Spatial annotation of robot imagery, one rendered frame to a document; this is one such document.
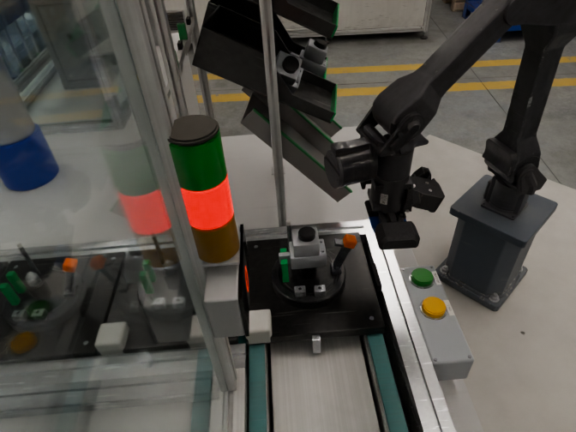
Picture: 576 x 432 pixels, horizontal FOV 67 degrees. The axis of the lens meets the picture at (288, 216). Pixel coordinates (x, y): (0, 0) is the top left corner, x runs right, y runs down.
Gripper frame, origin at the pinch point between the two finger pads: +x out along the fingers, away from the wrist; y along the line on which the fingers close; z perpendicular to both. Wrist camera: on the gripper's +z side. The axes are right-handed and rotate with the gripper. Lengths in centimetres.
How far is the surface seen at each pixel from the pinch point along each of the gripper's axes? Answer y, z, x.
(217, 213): -21.6, -23.7, -23.9
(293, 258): -2.5, -15.9, 3.6
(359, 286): -2.9, -3.9, 11.9
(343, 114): 243, 32, 109
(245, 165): 56, -28, 23
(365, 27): 393, 76, 95
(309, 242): -1.8, -13.0, 0.5
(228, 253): -21.5, -23.4, -18.0
